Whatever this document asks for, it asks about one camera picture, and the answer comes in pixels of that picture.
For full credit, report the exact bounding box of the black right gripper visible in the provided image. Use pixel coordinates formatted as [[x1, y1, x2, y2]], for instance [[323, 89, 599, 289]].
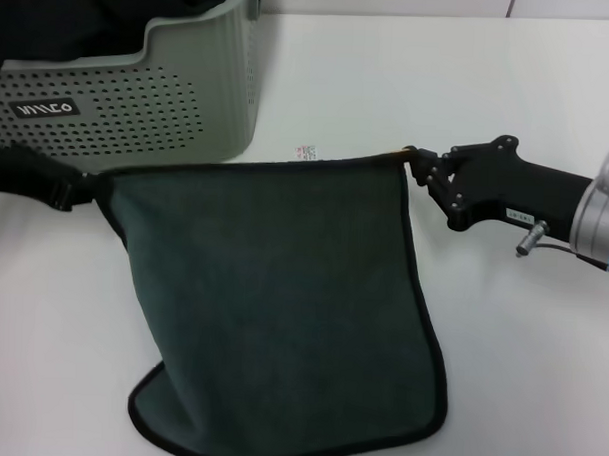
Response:
[[398, 131, 597, 238]]

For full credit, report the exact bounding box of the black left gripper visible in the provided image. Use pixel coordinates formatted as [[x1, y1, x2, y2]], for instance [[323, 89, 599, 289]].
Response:
[[0, 144, 96, 215]]

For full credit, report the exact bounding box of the dark green towel yellow backing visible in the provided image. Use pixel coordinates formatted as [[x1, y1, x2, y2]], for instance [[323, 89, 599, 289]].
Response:
[[83, 135, 459, 456]]

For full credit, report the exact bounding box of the grey-green perforated storage box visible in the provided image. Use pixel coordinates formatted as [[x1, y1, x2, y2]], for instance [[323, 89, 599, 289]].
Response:
[[0, 0, 266, 180]]

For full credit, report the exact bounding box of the black cloth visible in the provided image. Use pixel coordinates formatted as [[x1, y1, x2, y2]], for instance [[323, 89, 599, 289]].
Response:
[[0, 0, 243, 93]]

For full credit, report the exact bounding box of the silver cable connector plug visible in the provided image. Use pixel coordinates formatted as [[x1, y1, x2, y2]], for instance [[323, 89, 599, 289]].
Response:
[[514, 219, 552, 259]]

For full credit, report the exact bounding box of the thin grey gripper cable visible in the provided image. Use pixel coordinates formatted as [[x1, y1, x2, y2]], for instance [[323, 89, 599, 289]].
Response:
[[537, 242, 609, 271]]

